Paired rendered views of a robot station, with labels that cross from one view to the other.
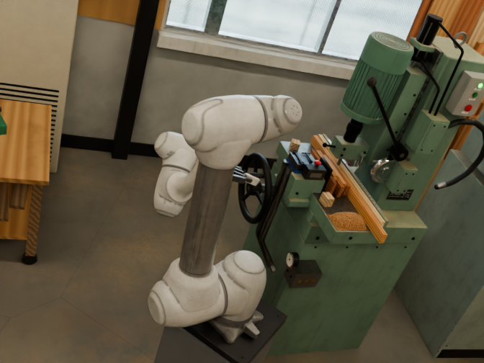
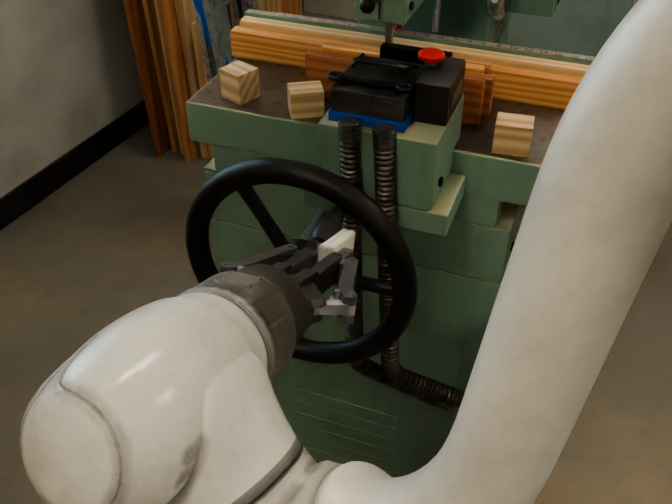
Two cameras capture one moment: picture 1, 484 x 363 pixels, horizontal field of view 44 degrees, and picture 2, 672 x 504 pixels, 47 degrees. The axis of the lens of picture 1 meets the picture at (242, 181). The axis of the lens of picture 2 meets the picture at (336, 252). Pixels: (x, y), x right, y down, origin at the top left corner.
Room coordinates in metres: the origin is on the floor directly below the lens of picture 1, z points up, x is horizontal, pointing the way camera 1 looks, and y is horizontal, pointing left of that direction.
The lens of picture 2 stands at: (1.48, 0.37, 1.38)
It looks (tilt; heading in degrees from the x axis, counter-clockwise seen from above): 38 degrees down; 319
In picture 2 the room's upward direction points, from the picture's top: straight up
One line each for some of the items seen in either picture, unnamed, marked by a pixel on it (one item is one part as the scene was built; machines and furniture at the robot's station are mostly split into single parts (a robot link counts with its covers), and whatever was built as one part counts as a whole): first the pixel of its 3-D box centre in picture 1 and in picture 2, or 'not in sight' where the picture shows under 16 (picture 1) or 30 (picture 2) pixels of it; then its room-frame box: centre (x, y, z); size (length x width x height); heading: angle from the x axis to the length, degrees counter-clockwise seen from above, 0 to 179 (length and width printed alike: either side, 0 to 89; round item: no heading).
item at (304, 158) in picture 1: (306, 164); (398, 86); (2.05, -0.22, 0.99); 0.13 x 0.11 x 0.06; 28
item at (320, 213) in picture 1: (315, 188); (409, 140); (2.09, -0.29, 0.87); 0.61 x 0.30 x 0.06; 28
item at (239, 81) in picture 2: (294, 145); (239, 82); (2.29, -0.16, 0.92); 0.04 x 0.04 x 0.04; 7
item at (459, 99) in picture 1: (467, 93); not in sight; (2.23, -0.70, 1.40); 0.10 x 0.06 x 0.16; 118
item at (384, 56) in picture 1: (375, 78); not in sight; (2.20, -0.36, 1.35); 0.18 x 0.18 x 0.31
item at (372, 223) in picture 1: (344, 184); (452, 75); (2.12, -0.40, 0.92); 0.67 x 0.02 x 0.04; 28
